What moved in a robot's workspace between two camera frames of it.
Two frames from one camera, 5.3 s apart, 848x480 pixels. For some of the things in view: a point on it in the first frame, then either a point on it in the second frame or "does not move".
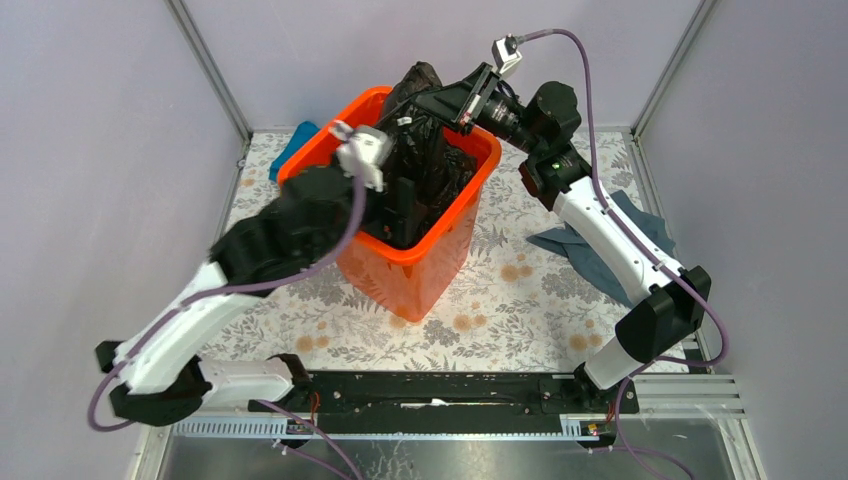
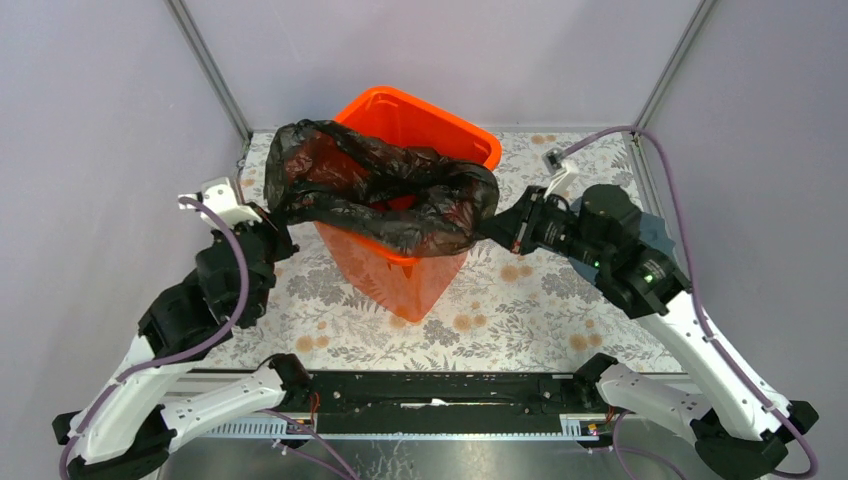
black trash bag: (443, 177) → (408, 202)
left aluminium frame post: (200, 50) does not move
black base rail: (447, 401) does not move
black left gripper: (398, 224) → (288, 249)
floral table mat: (514, 306) does not move
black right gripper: (459, 102) → (508, 227)
